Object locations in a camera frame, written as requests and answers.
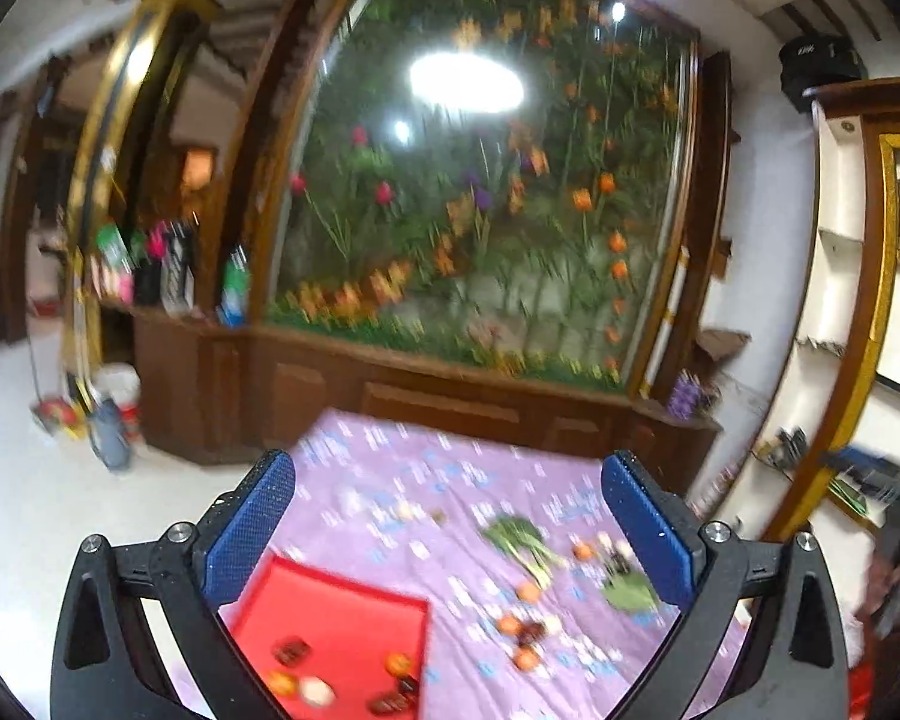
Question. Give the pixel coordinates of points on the white sugarcane piece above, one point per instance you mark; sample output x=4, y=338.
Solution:
x=315, y=692
x=552, y=624

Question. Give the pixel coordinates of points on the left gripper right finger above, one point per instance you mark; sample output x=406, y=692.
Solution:
x=701, y=576

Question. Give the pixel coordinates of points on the small red date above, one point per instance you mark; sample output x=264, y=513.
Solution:
x=290, y=653

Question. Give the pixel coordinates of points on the large green leaf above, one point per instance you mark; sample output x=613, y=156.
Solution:
x=630, y=593

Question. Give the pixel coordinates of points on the grey thermos on floor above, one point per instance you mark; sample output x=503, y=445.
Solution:
x=107, y=435

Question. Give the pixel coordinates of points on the dark fruit on leaf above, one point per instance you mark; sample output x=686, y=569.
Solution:
x=619, y=564

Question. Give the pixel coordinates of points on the black thermos jug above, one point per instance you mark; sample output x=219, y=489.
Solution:
x=176, y=271

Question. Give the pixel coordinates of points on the mandarin orange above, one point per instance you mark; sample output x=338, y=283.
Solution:
x=399, y=665

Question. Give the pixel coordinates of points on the bok choy stalk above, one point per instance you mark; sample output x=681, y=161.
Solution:
x=521, y=540

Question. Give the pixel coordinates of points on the wooden cabinet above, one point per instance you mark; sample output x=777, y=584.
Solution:
x=215, y=396

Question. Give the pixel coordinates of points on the long red date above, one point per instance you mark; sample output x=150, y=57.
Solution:
x=390, y=703

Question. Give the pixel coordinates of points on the white bucket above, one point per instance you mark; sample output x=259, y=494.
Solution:
x=120, y=383

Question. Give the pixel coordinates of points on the green label water bottle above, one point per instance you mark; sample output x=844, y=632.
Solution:
x=232, y=310

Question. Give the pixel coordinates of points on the flower display window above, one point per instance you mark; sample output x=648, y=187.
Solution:
x=490, y=182

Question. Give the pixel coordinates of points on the purple floral tablecloth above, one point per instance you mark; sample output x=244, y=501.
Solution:
x=363, y=508

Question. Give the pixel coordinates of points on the red tray box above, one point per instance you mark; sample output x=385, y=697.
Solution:
x=350, y=626

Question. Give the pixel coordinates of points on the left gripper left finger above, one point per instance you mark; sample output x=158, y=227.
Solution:
x=194, y=576

